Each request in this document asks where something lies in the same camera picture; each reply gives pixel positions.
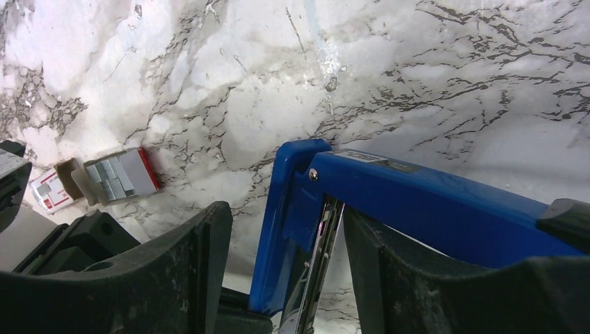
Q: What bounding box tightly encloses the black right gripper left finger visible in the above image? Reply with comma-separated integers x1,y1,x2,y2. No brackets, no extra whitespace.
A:
1,201,232,333

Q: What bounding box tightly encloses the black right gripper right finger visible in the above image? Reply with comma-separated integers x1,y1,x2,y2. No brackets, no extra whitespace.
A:
343,208,589,333

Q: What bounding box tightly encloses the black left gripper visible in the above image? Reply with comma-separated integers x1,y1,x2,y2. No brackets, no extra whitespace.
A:
1,140,140,275

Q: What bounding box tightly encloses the staple tray with staples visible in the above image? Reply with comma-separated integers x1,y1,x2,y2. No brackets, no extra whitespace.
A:
71,147,161,206

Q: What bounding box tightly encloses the red white staple box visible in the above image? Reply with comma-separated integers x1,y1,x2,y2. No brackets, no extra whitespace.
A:
29,158,83,214

